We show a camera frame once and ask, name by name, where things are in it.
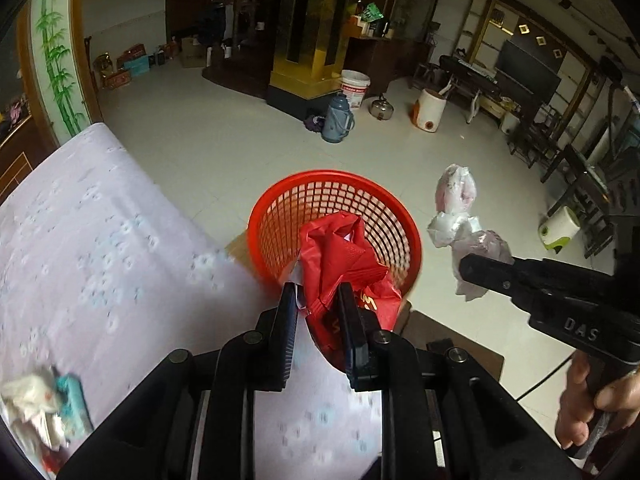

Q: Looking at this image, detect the red plastic bag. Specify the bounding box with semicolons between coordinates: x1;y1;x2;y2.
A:
298;211;401;370

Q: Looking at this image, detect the white pink plastic bag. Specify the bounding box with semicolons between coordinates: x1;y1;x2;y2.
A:
427;164;514;301

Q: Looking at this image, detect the teal paper box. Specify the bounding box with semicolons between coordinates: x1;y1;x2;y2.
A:
54;373;93;442

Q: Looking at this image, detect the white paper bag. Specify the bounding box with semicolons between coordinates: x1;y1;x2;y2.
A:
1;367;68;452

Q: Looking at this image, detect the right hand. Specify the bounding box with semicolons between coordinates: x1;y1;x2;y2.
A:
554;350;640;450

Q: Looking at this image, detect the white green small appliance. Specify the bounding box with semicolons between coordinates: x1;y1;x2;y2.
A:
538;206;580;254

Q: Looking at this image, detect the red plastic mesh basket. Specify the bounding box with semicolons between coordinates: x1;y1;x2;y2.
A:
246;169;422;296

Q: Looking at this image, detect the blue thermos jug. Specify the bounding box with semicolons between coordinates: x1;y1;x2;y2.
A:
321;92;355;143

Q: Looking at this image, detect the metal kettle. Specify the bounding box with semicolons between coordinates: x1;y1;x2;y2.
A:
369;94;395;122

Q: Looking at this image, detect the white plastic bucket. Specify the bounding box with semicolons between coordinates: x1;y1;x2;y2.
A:
341;70;371;110

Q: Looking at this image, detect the white orange cylindrical appliance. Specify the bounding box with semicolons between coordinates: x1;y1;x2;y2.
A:
410;89;447;133

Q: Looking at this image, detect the black flat television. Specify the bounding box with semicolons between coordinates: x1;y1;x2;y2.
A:
496;41;561;104

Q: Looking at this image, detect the bamboo painted door panel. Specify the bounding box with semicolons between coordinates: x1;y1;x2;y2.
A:
29;0;90;144

